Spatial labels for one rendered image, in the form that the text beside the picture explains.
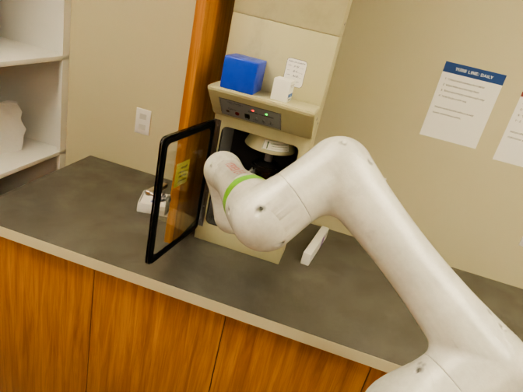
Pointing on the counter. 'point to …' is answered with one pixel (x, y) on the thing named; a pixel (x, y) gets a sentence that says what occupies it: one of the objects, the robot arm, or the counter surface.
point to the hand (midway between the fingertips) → (263, 176)
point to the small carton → (282, 89)
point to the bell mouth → (269, 145)
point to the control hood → (305, 116)
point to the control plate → (250, 113)
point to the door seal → (162, 187)
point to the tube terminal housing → (315, 93)
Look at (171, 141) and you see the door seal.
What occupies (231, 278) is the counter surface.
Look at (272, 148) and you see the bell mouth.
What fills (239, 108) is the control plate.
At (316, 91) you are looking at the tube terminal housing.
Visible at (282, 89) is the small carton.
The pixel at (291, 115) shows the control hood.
